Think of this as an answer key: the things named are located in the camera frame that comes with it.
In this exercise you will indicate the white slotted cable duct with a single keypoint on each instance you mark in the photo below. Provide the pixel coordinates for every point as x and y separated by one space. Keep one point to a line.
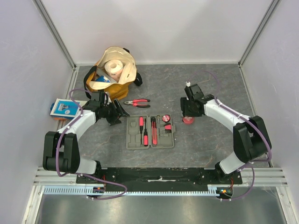
101 191

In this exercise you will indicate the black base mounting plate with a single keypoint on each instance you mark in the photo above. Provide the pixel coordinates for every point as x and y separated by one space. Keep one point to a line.
167 178

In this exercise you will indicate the blue box inside bag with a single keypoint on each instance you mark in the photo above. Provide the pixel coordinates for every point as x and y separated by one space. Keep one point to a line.
104 79

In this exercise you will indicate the black electrical tape roll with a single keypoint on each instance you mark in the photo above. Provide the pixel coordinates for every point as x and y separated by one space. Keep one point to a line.
166 118

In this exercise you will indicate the short red handled screwdriver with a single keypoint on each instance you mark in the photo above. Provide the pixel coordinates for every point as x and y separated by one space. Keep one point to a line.
141 124

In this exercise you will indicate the red black utility knife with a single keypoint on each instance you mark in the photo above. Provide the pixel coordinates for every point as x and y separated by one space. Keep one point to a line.
154 130

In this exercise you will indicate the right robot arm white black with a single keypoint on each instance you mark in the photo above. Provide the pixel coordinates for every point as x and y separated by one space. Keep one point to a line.
250 136

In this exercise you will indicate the red tape measure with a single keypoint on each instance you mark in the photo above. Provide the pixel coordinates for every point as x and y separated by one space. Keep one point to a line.
188 120

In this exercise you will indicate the yellow canvas tool bag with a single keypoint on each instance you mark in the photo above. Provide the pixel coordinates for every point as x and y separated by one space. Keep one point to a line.
119 88

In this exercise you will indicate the clear voltage tester screwdriver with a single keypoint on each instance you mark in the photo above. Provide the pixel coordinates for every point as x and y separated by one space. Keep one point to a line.
158 123

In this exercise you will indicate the grey plastic tool case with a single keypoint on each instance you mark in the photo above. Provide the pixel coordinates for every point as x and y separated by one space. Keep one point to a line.
134 140

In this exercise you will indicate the hex key set red holder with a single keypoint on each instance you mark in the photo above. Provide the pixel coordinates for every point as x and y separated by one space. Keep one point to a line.
168 128

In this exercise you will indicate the long red handled screwdriver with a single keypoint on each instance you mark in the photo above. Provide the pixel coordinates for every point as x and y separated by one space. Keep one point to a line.
145 136

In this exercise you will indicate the blue white cardboard box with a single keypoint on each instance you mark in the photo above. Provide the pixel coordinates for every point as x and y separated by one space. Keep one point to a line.
66 108

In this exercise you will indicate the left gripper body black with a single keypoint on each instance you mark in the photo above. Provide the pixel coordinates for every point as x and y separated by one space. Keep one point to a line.
110 111

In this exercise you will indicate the white tape roll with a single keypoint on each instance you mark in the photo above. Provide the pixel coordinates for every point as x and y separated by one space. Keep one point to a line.
114 68

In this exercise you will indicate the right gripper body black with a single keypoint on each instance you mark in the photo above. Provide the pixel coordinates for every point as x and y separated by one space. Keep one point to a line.
186 108

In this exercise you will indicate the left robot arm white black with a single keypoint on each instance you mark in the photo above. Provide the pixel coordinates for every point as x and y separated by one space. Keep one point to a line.
61 150

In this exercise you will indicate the red black pliers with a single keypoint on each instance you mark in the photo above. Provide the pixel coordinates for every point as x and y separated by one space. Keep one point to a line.
138 103

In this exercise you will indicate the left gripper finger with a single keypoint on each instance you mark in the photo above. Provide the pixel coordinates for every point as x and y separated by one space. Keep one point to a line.
114 122
120 110

